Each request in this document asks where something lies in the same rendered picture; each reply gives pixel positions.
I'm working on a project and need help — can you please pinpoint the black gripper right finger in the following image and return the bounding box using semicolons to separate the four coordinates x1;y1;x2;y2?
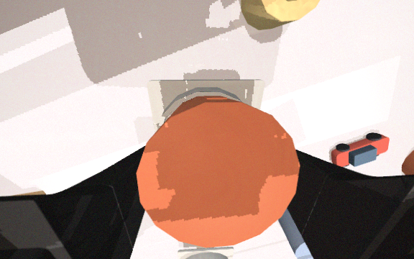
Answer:
287;150;414;259

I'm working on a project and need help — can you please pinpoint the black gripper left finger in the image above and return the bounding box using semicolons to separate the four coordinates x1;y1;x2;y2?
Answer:
0;146;145;259

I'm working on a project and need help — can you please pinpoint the light blue cylinder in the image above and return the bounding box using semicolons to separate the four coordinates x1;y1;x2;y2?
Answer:
278;208;313;259

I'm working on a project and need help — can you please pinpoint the red toy car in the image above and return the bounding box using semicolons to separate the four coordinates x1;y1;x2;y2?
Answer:
331;133;390;167

